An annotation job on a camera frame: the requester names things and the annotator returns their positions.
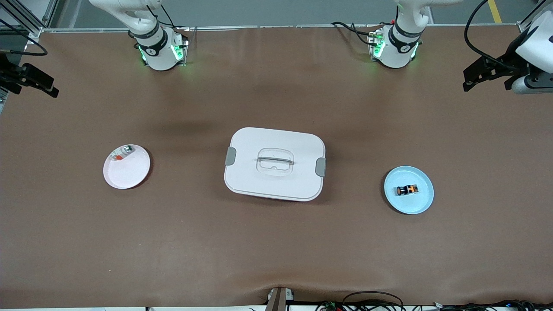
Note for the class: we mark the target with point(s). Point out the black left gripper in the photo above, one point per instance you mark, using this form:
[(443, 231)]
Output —
[(505, 65)]

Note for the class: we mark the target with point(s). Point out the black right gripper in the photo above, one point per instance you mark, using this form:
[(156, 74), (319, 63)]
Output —
[(9, 74)]

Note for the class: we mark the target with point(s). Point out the orange black push-button switch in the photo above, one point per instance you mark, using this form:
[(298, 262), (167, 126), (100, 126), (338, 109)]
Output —
[(408, 190)]

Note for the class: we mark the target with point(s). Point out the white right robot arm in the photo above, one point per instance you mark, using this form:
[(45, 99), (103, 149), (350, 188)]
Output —
[(157, 56)]

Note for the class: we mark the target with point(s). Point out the small silver orange component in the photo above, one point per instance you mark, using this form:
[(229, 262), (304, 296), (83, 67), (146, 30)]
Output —
[(126, 150)]

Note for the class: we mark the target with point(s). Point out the pink round plate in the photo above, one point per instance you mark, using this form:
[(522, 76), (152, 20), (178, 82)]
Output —
[(127, 173)]

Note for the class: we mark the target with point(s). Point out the light blue round plate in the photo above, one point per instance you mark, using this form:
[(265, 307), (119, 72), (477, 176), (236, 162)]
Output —
[(414, 206)]

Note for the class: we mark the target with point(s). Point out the white lidded storage box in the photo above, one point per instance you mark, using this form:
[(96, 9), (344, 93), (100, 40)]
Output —
[(276, 183)]

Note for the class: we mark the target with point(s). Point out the brown table mat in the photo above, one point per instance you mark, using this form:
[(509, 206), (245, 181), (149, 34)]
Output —
[(276, 246)]

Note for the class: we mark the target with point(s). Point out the aluminium frame post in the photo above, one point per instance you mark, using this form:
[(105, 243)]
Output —
[(52, 13), (525, 26)]

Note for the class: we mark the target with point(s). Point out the silver table edge rail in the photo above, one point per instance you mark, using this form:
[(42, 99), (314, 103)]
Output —
[(224, 27)]

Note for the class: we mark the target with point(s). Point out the grey table edge bracket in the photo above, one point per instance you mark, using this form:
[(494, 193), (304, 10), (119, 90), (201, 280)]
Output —
[(278, 300)]

